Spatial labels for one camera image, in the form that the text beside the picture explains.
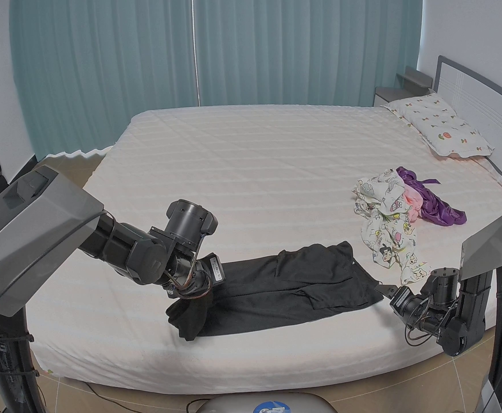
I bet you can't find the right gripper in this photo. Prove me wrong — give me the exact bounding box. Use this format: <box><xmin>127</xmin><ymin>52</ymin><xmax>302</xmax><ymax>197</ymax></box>
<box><xmin>388</xmin><ymin>286</ymin><xmax>429</xmax><ymax>324</ymax></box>

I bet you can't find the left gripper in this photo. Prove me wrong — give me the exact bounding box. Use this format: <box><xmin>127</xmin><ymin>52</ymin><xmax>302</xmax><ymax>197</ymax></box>
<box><xmin>181</xmin><ymin>252</ymin><xmax>227</xmax><ymax>301</ymax></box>

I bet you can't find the black T-shirt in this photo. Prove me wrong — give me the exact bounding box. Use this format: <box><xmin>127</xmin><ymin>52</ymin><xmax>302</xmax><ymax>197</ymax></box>
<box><xmin>166</xmin><ymin>241</ymin><xmax>384</xmax><ymax>342</ymax></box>

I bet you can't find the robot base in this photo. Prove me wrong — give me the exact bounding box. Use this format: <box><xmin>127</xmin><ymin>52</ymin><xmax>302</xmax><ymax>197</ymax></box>
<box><xmin>191</xmin><ymin>393</ymin><xmax>335</xmax><ymax>413</ymax></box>

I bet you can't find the bed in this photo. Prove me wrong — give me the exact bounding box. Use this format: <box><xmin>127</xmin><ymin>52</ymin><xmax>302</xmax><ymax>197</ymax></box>
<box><xmin>22</xmin><ymin>54</ymin><xmax>502</xmax><ymax>397</ymax></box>

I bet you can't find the white printed pyjama top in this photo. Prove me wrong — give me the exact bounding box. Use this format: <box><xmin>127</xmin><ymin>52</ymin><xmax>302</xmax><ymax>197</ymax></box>
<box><xmin>352</xmin><ymin>168</ymin><xmax>431</xmax><ymax>287</ymax></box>

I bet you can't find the purple garment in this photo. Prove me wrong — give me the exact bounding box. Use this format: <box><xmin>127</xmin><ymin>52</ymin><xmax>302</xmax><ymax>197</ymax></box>
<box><xmin>396</xmin><ymin>166</ymin><xmax>467</xmax><ymax>227</ymax></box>

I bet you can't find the pink garment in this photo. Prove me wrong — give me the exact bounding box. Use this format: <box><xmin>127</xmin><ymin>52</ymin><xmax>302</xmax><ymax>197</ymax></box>
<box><xmin>403</xmin><ymin>186</ymin><xmax>424</xmax><ymax>223</ymax></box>

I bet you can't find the white printed pillow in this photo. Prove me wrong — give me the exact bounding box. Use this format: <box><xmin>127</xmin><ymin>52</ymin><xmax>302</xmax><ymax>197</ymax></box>
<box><xmin>382</xmin><ymin>93</ymin><xmax>495</xmax><ymax>159</ymax></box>

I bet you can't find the grey bedside table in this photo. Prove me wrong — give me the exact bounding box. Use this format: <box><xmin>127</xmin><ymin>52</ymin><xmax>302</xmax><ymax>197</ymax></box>
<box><xmin>375</xmin><ymin>66</ymin><xmax>433</xmax><ymax>106</ymax></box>

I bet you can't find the blue-green curtain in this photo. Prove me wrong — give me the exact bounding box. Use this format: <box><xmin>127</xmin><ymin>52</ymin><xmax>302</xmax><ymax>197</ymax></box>
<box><xmin>193</xmin><ymin>0</ymin><xmax>423</xmax><ymax>107</ymax></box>
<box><xmin>9</xmin><ymin>0</ymin><xmax>200</xmax><ymax>160</ymax></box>

